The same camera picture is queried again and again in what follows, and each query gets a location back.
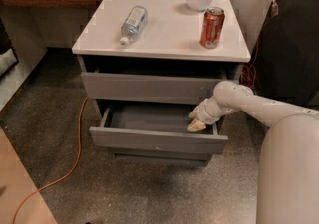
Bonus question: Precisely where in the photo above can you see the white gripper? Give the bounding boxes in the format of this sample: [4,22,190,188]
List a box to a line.
[187,97,237,132]

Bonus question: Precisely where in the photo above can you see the grey drawer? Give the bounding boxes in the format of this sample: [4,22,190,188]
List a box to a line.
[81,72,227,105]
[90,102,228,155]
[108,147,212,161]

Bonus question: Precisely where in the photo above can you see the red coke can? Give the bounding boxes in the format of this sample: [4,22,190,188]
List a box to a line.
[199,7,225,49]

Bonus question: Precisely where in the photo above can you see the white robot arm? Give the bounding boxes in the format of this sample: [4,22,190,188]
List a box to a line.
[187,81,319,224]

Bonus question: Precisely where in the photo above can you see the grey top drawer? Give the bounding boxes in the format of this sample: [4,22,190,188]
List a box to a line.
[81,72,227,105]

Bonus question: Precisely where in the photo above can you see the grey drawer cabinet white top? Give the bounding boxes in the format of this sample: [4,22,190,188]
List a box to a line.
[72,0,250,166]

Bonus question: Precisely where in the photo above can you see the grey bottom drawer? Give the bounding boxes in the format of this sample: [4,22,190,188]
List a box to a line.
[108,147,212,161]

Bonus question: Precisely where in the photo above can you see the clear plastic water bottle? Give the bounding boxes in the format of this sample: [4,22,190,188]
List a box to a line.
[120,6,148,47]

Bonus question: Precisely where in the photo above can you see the grey cushion at left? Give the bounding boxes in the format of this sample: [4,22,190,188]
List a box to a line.
[0,49,18,77]

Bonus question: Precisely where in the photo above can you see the orange extension cable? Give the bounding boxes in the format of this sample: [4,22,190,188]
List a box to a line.
[11,97,90,224]

